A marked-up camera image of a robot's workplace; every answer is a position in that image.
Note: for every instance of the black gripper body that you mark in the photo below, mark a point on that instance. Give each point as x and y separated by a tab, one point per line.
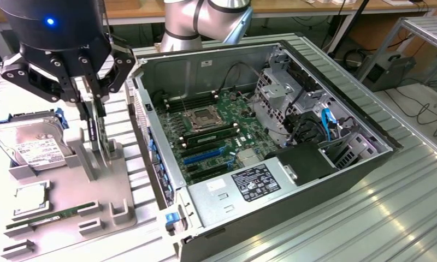
57	27

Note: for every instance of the graphics card with metal bracket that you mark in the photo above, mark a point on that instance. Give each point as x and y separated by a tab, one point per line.
100	136

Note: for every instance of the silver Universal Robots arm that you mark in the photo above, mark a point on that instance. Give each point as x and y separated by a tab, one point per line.
181	24

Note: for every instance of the silver hard disk drive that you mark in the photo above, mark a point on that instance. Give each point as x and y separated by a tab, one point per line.
29	136

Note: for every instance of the CPU socket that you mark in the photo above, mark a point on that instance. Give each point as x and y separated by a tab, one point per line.
201	118

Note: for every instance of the dark RAM stick with label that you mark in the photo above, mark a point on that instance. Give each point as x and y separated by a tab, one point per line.
206	139

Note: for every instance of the blue expansion slot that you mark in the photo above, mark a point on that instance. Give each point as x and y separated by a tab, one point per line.
200	158

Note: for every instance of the grey plastic parts rack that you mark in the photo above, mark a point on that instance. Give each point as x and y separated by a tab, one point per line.
69	191

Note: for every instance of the silver CPU chip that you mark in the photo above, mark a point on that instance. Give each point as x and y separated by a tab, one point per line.
29	199

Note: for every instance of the green motherboard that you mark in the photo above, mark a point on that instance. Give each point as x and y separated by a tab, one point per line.
250	142

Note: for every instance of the silver metal disk bay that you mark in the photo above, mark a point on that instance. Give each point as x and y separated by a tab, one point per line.
281	92

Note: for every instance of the silver chipset heatsink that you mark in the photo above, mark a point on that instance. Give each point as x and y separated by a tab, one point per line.
248	158

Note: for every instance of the green RAM stick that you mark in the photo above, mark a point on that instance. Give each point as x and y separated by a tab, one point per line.
42	218

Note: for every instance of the silver power supply unit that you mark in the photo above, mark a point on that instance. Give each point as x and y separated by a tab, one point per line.
210	207

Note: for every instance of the blue case release latch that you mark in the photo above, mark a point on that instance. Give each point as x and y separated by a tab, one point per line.
170	218

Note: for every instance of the black plastic shroud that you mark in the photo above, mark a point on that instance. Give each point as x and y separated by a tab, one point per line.
305	163

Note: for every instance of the open black PC case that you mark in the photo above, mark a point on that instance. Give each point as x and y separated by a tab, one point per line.
276	218

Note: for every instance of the grey and black equipment box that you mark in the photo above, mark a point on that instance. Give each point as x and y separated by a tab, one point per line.
385	73

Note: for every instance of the wooden desk with white frame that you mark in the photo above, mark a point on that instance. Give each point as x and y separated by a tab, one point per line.
385	8

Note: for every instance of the aluminium slat frame table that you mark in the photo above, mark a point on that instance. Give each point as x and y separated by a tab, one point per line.
429	30

